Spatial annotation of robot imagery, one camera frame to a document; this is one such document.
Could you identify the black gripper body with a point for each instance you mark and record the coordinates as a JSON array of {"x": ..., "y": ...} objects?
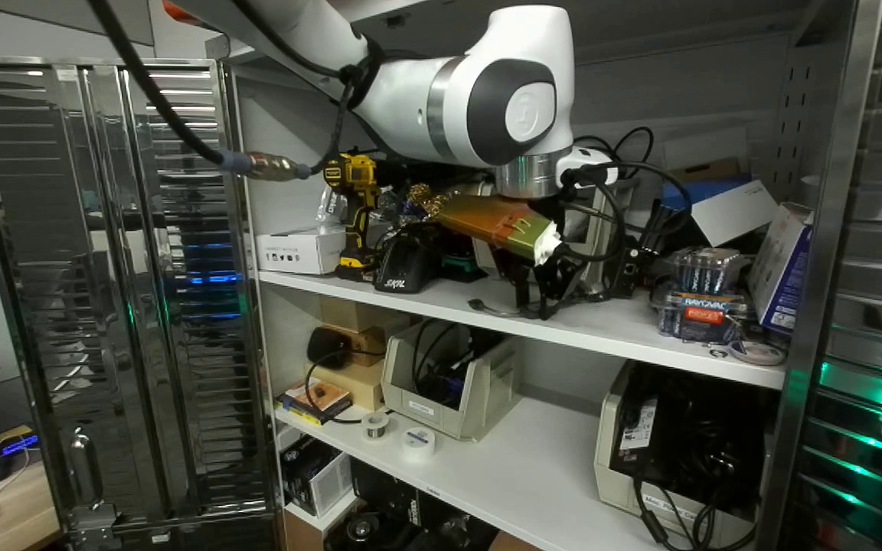
[{"x": 564, "y": 229}]

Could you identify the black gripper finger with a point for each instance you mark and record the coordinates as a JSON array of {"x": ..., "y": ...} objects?
[
  {"x": 555, "y": 290},
  {"x": 523, "y": 292}
]

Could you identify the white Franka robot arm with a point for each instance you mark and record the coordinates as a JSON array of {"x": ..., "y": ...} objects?
[{"x": 442, "y": 103}]

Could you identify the white blue product box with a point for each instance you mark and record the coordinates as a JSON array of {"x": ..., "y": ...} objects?
[{"x": 782, "y": 271}]

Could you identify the white printed carton box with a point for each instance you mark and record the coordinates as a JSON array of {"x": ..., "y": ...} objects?
[{"x": 299, "y": 250}]

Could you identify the orange flat box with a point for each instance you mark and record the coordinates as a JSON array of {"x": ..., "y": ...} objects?
[{"x": 315, "y": 405}]

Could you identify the white open box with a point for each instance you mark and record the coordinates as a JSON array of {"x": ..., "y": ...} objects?
[{"x": 320, "y": 486}]

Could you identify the white metal shelf unit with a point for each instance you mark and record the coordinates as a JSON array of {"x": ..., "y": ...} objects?
[{"x": 605, "y": 325}]

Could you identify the black device beside batteries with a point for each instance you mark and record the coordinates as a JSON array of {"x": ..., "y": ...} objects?
[{"x": 639, "y": 263}]

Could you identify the black battery charger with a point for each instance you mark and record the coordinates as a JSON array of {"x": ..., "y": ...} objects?
[{"x": 410, "y": 263}]

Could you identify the beige storage bin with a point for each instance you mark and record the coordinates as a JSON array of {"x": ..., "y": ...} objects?
[{"x": 462, "y": 407}]

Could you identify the pack of batteries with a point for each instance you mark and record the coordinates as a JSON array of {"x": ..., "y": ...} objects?
[{"x": 707, "y": 295}]

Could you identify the white card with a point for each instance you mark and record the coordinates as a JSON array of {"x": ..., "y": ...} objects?
[{"x": 734, "y": 211}]

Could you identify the small white tape roll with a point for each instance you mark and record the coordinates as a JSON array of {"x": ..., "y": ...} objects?
[{"x": 377, "y": 426}]

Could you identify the black device lower shelf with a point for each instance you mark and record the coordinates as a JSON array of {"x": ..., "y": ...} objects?
[{"x": 615, "y": 479}]

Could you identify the black power adapter block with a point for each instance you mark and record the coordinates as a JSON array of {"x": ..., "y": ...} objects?
[{"x": 330, "y": 348}]

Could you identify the steel rack with green lights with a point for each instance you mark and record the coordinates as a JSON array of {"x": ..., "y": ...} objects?
[{"x": 870, "y": 306}]

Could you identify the steel tray rack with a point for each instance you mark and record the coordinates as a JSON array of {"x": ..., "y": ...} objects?
[{"x": 106, "y": 306}]

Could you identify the wooden table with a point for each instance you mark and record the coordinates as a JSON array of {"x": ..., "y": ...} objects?
[{"x": 14, "y": 514}]

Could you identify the gold wrapped wrist camera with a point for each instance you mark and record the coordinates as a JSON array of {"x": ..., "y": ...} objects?
[{"x": 491, "y": 220}]

